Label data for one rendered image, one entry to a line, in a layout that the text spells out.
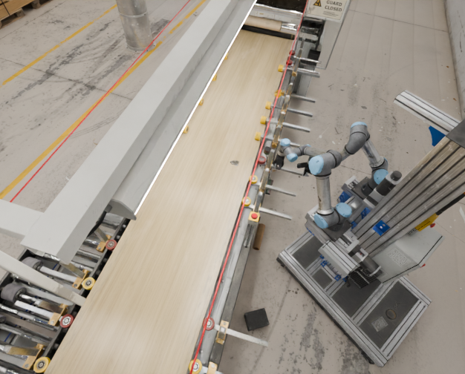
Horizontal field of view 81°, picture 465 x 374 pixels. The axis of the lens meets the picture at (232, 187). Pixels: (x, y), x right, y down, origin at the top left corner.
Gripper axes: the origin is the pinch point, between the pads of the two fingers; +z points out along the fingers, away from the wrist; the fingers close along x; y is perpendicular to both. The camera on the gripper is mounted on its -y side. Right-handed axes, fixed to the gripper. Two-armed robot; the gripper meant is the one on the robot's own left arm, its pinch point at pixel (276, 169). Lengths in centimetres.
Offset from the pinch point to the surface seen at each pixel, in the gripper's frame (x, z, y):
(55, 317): 116, 11, -161
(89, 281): 106, 7, -134
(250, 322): -16, 85, -115
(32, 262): 156, 13, -134
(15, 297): 152, 15, -158
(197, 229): 49, 9, -74
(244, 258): 6, 28, -78
